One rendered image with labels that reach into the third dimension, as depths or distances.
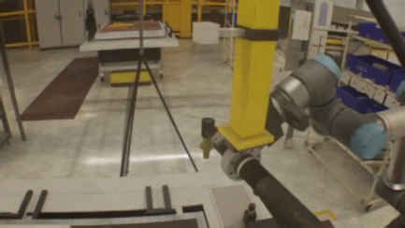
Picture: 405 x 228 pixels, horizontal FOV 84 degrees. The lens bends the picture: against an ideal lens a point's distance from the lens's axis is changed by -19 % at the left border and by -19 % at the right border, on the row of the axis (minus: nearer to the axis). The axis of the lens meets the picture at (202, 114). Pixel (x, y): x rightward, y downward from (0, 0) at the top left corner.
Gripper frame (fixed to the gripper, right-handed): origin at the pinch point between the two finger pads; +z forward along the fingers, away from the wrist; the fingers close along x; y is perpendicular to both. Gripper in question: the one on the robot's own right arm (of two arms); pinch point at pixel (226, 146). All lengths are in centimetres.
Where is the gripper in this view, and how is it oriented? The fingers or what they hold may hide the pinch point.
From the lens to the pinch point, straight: 61.3
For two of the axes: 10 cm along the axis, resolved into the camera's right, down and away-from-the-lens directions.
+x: -4.2, -7.1, -5.7
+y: -4.2, -4.1, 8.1
